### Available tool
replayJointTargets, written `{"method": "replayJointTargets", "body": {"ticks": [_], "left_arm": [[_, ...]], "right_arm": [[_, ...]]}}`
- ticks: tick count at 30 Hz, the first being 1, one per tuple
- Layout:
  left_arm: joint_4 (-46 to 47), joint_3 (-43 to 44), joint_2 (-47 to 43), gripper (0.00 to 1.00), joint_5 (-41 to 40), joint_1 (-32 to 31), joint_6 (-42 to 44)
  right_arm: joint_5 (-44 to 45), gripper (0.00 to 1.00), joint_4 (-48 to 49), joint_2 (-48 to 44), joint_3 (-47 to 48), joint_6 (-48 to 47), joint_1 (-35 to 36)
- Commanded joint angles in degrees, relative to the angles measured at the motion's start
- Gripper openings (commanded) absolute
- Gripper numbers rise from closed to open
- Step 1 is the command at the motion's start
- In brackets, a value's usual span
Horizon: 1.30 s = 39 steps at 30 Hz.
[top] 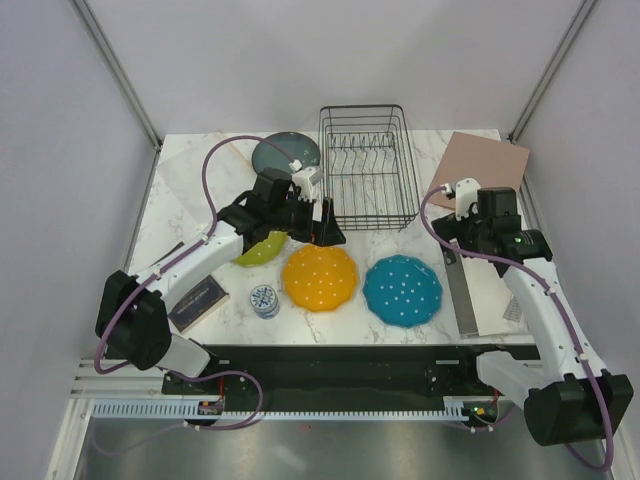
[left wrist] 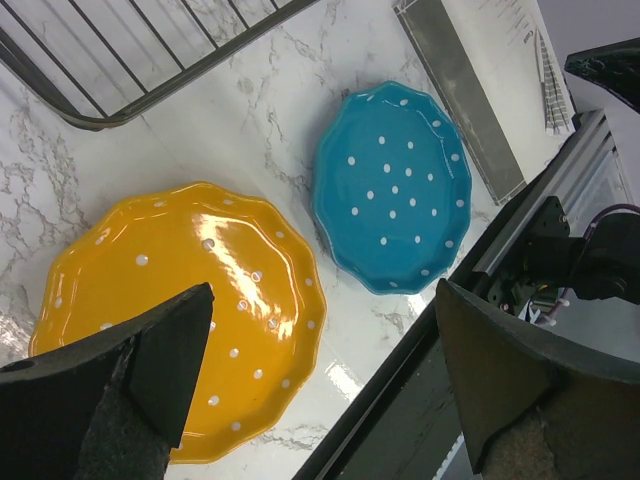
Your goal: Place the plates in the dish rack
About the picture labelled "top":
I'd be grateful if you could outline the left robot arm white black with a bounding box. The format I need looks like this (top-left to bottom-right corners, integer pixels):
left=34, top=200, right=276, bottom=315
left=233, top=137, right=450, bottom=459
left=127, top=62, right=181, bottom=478
left=94, top=167, right=346, bottom=393

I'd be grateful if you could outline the white slotted cable duct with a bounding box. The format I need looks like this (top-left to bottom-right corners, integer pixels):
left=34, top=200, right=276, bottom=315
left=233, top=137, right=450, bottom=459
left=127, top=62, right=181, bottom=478
left=91, top=399, right=496, bottom=422

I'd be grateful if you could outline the blue polka dot plate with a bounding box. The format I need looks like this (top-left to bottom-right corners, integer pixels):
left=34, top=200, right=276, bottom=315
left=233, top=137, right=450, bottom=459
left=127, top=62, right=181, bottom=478
left=362, top=255, right=443, bottom=329

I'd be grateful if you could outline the black wire dish rack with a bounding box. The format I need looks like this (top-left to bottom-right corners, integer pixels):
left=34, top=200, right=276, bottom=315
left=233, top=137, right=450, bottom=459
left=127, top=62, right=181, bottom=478
left=318, top=104, right=419, bottom=231

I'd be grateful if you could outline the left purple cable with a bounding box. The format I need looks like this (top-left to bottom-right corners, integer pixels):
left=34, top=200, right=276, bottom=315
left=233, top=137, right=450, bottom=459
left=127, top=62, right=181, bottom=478
left=93, top=134, right=301, bottom=376

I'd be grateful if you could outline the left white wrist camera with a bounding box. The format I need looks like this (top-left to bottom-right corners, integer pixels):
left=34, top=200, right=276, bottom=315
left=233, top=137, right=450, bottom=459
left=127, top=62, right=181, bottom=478
left=292, top=167, right=324, bottom=202

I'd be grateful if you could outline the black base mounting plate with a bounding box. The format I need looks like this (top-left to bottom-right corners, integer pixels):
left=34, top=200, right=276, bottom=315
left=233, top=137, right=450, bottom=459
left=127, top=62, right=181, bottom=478
left=162, top=344, right=541, bottom=411

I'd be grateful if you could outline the green polka dot plate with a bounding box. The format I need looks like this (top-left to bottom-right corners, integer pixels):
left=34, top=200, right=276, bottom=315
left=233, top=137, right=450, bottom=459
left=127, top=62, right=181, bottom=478
left=234, top=231, right=288, bottom=267

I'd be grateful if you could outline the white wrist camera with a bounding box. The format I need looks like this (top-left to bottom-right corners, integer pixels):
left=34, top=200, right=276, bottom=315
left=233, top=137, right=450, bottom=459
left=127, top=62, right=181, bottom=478
left=442, top=178, right=481, bottom=220
left=292, top=167, right=324, bottom=202

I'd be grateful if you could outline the dark hardcover book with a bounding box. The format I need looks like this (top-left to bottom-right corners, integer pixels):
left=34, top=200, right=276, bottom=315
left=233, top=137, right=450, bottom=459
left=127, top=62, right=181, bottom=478
left=168, top=275, right=229, bottom=334

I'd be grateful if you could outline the blue white ceramic cup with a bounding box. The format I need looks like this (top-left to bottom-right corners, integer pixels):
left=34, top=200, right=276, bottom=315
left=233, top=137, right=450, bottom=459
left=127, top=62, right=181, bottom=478
left=249, top=285, right=280, bottom=319

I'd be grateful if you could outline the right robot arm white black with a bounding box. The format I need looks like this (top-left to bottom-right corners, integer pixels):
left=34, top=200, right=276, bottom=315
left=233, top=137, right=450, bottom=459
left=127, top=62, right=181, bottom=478
left=423, top=178, right=634, bottom=446

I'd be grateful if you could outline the grey metal bar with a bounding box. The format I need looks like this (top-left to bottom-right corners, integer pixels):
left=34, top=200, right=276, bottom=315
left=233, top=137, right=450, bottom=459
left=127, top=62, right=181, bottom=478
left=441, top=247, right=479, bottom=338

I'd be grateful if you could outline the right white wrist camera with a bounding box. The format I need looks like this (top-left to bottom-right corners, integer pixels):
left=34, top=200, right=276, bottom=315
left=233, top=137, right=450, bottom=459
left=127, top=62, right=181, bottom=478
left=442, top=178, right=481, bottom=220

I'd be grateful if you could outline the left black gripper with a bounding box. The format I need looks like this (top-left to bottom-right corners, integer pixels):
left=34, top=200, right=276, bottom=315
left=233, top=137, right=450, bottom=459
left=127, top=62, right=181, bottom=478
left=269, top=192, right=345, bottom=248

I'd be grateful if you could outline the dark grey round plate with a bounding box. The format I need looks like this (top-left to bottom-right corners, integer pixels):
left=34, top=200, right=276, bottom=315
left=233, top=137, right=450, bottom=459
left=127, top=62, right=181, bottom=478
left=250, top=131, right=322, bottom=176

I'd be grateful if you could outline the orange polka dot plate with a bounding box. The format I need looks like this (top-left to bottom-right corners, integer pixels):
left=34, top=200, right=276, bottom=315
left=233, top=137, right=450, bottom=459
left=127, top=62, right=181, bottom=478
left=281, top=245, right=359, bottom=312

